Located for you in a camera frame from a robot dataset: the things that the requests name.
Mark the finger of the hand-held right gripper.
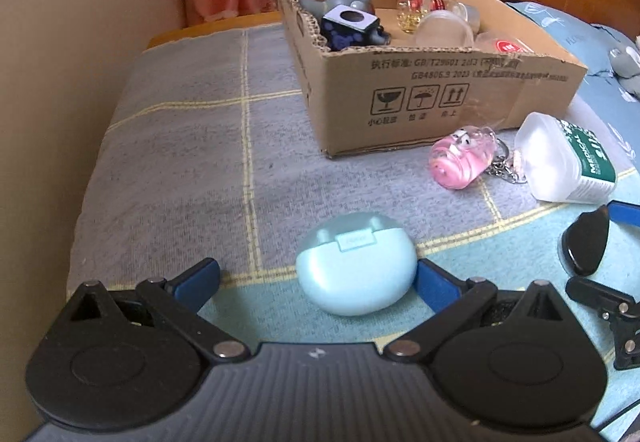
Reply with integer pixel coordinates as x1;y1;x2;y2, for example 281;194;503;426
566;276;640;371
607;201;640;226

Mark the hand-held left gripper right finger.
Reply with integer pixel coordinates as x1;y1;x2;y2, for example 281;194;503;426
382;258;576;365

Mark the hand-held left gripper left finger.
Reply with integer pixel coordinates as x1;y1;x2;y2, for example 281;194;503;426
67;258;251;365

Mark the black teardrop case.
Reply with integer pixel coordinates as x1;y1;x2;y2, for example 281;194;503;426
559;208;611;277

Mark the light teal earbuds case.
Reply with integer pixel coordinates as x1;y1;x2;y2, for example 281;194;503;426
295;212;417;317

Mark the cardboard box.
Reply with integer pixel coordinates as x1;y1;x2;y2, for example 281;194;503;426
276;0;588;159

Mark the clear round container red label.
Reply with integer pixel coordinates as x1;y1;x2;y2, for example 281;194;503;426
475;31;535;58

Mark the clear plastic jar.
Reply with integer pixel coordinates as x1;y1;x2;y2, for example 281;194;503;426
415;11;476;48

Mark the dark blue fidget cube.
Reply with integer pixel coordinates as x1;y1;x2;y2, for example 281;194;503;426
320;6;382;51

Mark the clear bottle of yellow capsules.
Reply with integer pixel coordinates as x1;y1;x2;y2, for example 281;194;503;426
397;0;482;34

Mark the white bottle with green label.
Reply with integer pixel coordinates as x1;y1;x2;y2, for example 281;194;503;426
515;112;621;204

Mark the blue floral bedsheet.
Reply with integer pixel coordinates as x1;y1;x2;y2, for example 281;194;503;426
575;22;640;178

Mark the checked grey and teal blanket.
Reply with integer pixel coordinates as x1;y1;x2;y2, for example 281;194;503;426
67;22;640;425

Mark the grey plush toy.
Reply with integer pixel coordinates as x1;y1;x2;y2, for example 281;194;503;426
609;44;640;84

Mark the blue floral pillow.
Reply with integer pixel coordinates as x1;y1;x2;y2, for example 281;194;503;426
505;1;640;73

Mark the black cable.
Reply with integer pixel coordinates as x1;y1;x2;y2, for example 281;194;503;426
596;396;640;435

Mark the pink pig keychain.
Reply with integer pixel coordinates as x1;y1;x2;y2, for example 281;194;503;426
430;126;528;190

